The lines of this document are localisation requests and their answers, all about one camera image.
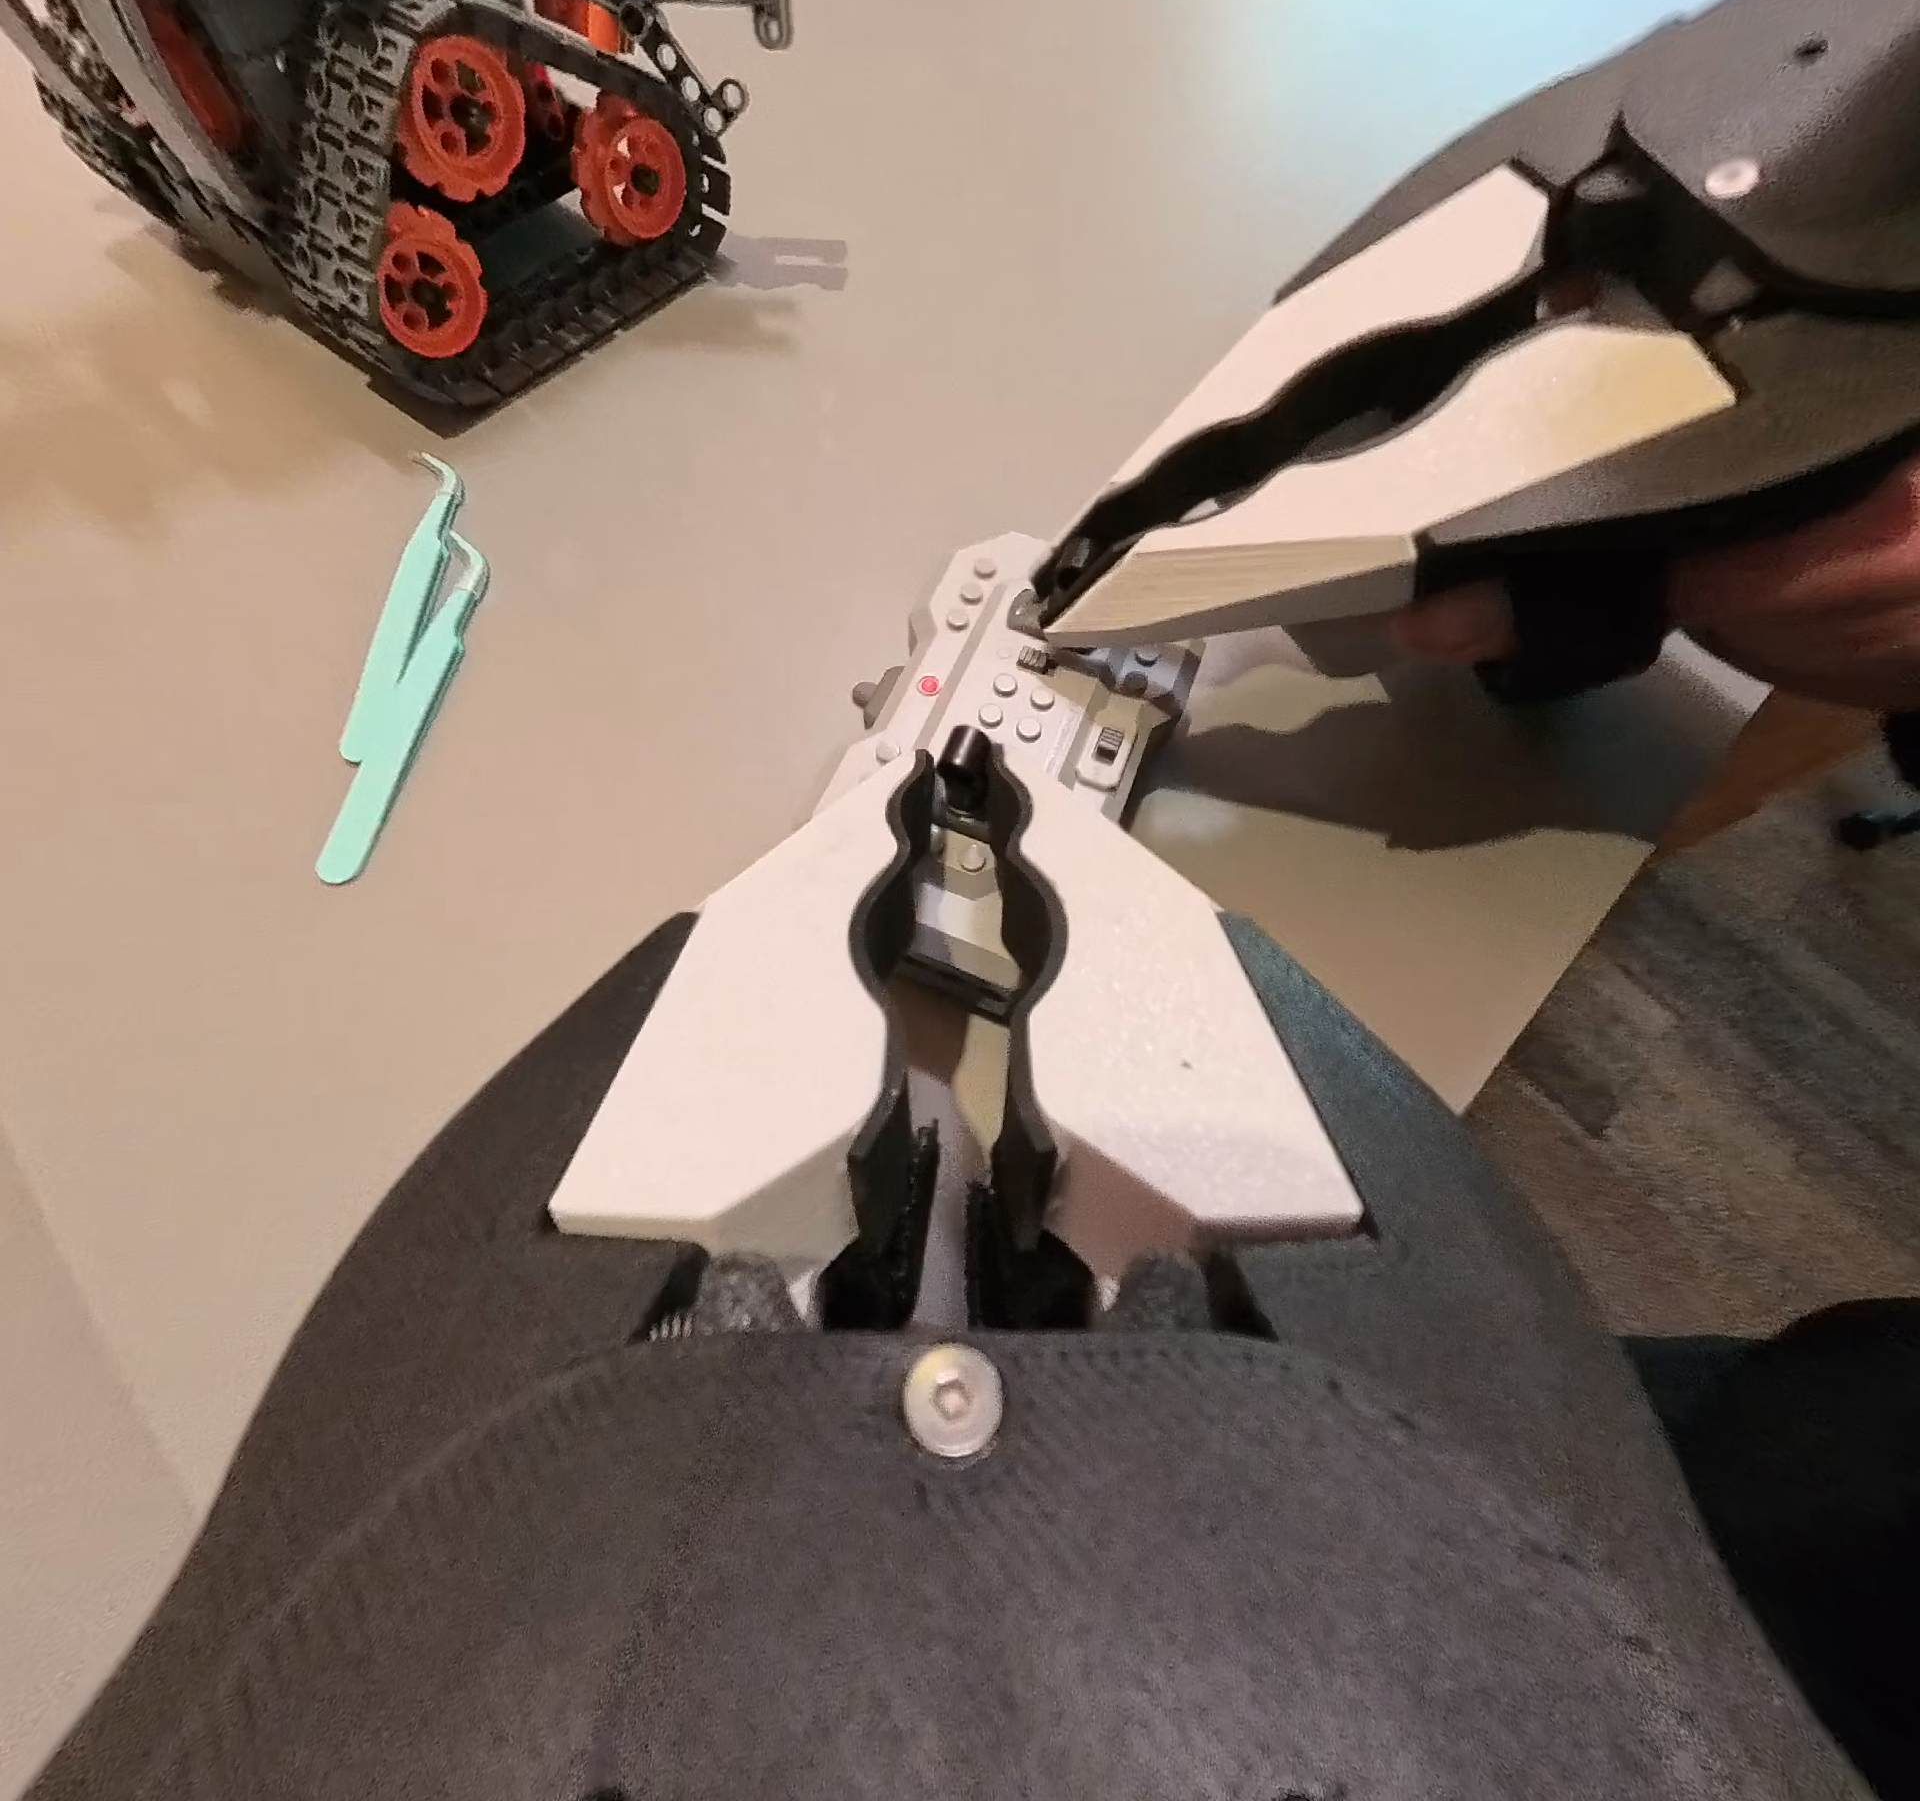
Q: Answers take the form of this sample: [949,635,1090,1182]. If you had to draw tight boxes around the teal plastic tweezers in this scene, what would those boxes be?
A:
[316,454,500,891]

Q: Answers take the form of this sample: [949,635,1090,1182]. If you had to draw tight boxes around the person's right hand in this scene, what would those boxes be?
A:
[1396,467,1920,711]

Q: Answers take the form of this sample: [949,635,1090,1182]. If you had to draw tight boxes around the grey desk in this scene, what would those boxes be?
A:
[0,0,1920,1518]

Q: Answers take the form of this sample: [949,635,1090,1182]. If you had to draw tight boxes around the grey remote controller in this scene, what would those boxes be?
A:
[856,536,1205,1021]

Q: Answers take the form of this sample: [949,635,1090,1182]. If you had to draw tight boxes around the tracked building-block toy robot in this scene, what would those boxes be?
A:
[0,0,799,432]

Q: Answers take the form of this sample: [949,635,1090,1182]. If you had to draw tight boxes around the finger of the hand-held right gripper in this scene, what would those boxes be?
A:
[1036,322,1745,650]
[1032,164,1569,596]

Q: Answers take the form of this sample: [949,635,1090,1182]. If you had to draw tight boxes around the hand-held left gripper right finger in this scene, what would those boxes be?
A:
[1005,766,1369,1251]

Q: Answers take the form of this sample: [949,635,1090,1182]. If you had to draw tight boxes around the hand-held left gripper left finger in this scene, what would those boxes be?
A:
[550,782,916,1243]

